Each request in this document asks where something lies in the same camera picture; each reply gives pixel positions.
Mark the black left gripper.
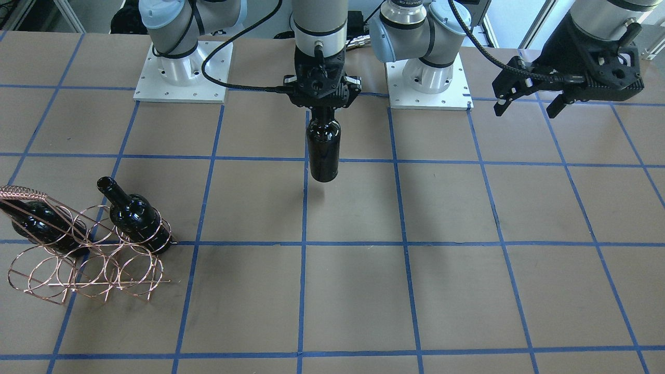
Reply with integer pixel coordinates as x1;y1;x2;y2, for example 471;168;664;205
492;15;645;119

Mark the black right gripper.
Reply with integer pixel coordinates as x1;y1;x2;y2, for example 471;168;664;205
283;47;362;109

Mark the dark glass wine bottle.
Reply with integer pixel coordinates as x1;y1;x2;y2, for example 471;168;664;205
306;106;341;183

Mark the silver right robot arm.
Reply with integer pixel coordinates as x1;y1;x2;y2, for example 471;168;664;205
135;1;361;109

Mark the wine bottle in basket near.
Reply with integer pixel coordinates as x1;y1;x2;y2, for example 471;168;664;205
97;177;174;256

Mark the wine bottle in basket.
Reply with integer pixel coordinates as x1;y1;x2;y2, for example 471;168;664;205
97;177;174;256
1;199;89;258

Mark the wine bottle in basket far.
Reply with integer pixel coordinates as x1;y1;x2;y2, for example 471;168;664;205
1;199;89;258

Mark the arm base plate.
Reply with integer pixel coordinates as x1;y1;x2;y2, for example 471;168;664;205
134;41;227;104
385;54;474;111

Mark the copper wire wine basket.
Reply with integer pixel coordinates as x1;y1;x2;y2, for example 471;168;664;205
2;185;176;305

